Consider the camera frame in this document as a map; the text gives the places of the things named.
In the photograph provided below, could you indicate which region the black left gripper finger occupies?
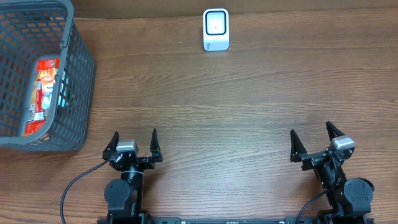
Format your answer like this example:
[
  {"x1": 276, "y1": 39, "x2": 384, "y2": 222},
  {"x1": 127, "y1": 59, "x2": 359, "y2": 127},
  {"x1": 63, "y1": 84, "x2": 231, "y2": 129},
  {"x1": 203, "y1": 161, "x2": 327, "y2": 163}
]
[
  {"x1": 102, "y1": 131, "x2": 119, "y2": 159},
  {"x1": 150, "y1": 128, "x2": 163, "y2": 162}
]

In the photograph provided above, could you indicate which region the red orange snack bag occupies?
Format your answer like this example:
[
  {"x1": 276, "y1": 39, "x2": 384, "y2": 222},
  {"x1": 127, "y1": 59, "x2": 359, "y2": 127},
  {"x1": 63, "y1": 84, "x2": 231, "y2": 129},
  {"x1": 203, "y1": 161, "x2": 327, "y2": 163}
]
[{"x1": 23, "y1": 58, "x2": 60, "y2": 136}]

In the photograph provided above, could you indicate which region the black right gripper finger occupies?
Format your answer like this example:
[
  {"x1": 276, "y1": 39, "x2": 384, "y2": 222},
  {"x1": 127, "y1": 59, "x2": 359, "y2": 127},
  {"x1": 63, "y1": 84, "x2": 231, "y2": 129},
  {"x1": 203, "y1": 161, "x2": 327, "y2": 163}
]
[
  {"x1": 290, "y1": 129, "x2": 307, "y2": 162},
  {"x1": 326, "y1": 121, "x2": 345, "y2": 140}
]

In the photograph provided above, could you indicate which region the white barcode scanner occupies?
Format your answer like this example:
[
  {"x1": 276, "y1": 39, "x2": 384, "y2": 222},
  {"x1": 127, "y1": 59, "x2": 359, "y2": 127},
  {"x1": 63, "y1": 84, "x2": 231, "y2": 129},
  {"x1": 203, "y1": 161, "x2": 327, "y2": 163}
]
[{"x1": 203, "y1": 8, "x2": 229, "y2": 52}]

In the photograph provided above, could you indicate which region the grey plastic shopping basket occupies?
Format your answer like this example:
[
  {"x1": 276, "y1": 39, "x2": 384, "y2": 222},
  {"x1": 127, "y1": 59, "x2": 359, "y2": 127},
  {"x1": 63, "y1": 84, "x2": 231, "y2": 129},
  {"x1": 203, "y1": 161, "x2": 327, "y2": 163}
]
[{"x1": 1, "y1": 1, "x2": 96, "y2": 151}]

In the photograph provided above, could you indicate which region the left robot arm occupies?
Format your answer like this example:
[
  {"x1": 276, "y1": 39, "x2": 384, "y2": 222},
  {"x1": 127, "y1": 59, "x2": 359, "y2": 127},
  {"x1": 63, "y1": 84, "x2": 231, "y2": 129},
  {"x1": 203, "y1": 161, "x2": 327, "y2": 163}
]
[{"x1": 97, "y1": 130, "x2": 163, "y2": 224}]

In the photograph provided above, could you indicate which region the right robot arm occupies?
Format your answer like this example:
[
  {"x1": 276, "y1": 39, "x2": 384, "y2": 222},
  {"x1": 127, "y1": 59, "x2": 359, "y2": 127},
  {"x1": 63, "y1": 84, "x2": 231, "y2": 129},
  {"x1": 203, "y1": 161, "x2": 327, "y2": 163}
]
[{"x1": 290, "y1": 121, "x2": 374, "y2": 223}]

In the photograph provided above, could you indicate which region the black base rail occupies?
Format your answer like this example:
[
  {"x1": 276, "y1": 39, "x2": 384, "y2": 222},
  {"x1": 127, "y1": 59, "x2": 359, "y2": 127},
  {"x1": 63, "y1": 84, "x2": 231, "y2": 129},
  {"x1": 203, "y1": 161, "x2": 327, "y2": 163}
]
[{"x1": 96, "y1": 217, "x2": 375, "y2": 224}]

